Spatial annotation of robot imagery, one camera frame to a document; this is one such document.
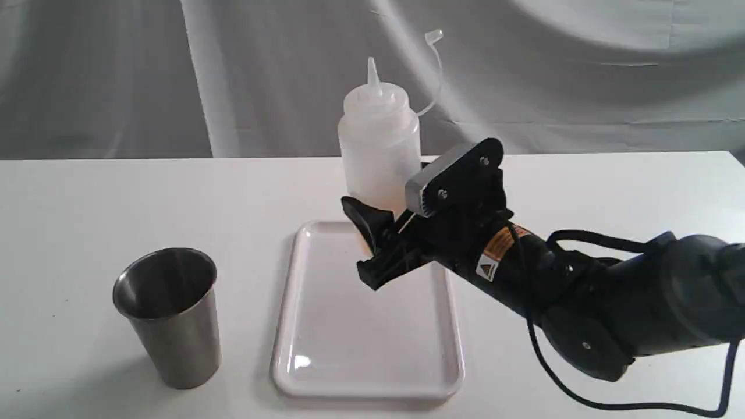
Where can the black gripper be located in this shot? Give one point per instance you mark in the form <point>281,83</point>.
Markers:
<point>471,241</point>

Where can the grey fabric backdrop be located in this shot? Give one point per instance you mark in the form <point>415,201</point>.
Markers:
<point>225,79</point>

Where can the stainless steel cup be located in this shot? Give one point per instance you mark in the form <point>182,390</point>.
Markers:
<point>169,298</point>

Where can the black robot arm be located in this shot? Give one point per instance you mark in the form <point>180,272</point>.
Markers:
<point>601,302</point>

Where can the white plastic tray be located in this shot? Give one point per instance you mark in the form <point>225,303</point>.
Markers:
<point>337,338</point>

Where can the clear plastic squeeze bottle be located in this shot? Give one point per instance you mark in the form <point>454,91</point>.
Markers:
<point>379,137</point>

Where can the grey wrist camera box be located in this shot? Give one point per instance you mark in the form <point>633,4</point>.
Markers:
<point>463,176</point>

